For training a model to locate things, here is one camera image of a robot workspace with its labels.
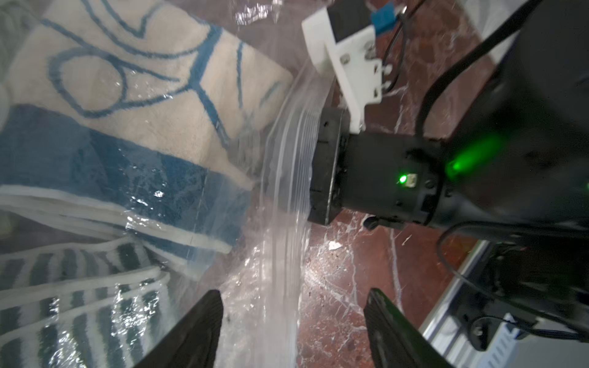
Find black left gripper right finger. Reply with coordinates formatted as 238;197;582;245
364;288;451;368

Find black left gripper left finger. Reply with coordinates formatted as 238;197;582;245
135;290;224;368

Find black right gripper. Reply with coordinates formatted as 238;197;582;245
308;107;443;227

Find green white striped towel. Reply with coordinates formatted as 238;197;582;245
1;237;177;367

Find clear plastic vacuum bag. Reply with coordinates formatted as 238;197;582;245
1;1;331;367

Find blue white striped towel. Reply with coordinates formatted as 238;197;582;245
1;1;292;279

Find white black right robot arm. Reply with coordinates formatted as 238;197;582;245
302;1;588;342

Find aluminium frame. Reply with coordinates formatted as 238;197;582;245
418;238;521;368

